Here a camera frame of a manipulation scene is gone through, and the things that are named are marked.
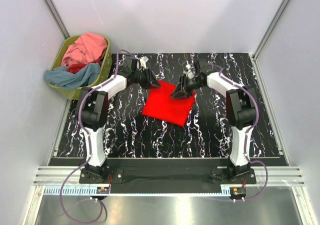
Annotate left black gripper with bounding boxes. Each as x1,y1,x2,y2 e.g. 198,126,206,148
131,67,161,90

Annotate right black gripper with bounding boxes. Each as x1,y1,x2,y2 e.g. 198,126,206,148
170,75,205,101

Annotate bright red t shirt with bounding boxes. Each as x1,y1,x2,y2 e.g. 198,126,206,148
142,80,196,127

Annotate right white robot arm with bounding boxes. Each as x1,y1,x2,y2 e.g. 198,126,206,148
170,71,259,184

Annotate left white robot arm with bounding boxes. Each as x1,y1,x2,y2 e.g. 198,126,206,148
76,69,161,183

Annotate olive green laundry basket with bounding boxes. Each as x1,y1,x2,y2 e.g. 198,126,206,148
48,35,113,101

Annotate pink t shirt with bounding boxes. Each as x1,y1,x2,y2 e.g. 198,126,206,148
61,32,108,67

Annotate dark red t shirt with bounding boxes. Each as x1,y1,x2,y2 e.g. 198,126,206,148
67,59,102,74

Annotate grey blue t shirt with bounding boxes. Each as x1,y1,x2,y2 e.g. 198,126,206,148
44,63,101,90

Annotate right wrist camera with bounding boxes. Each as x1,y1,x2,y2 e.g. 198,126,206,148
182,59,213,80

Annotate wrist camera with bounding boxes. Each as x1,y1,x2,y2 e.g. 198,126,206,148
123,56,149,71
182,59,213,80

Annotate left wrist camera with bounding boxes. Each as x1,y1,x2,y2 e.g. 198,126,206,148
123,56,149,71

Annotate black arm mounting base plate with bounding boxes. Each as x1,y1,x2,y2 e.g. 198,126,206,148
79,158,257,185

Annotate left aluminium frame post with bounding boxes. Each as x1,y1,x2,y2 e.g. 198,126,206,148
43,0,70,40

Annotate aluminium frame post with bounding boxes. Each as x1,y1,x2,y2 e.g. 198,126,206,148
252,0,291,60
43,0,70,40

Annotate right aluminium frame post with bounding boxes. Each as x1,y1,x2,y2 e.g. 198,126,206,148
252,0,291,60

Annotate white slotted cable duct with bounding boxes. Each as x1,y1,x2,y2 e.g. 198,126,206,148
44,185,231,197

